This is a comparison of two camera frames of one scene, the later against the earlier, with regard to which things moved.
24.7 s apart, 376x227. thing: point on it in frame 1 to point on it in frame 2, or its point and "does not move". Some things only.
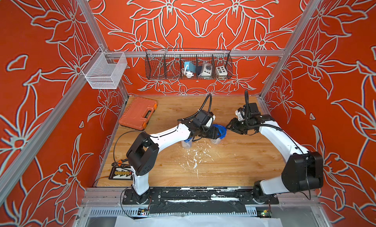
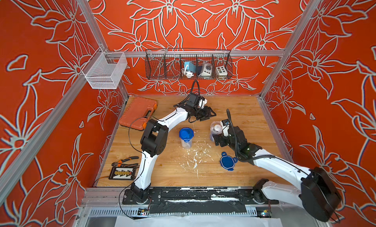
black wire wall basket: [174, 64] does not move
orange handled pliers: [119, 163] does not move
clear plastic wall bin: [104, 70] does not move
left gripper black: [214, 131] to [207, 113]
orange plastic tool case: [138, 113] does not move
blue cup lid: [222, 130] to [227, 162]
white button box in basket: [221, 71] does not move
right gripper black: [232, 126] to [221, 138]
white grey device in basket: [206, 69] does not move
